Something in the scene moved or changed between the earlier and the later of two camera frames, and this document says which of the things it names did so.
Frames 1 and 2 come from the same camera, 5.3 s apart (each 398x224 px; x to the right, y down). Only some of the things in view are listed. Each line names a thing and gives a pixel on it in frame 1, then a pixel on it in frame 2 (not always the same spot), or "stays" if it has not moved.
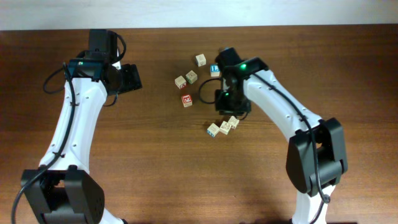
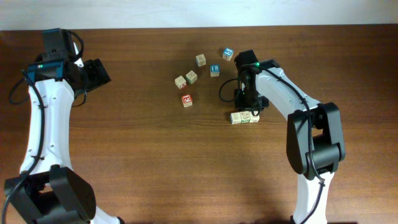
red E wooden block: x=187 y=100 stays
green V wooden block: x=225 y=127 -> x=245 y=116
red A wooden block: x=180 y=82 stays
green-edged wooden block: x=191 y=76 stays
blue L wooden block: x=214 y=70 stays
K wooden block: x=233 y=122 -> x=255 y=117
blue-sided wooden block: x=212 y=129 -> x=236 y=118
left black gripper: x=131 y=78 -> x=97 y=74
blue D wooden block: x=200 y=60 stays
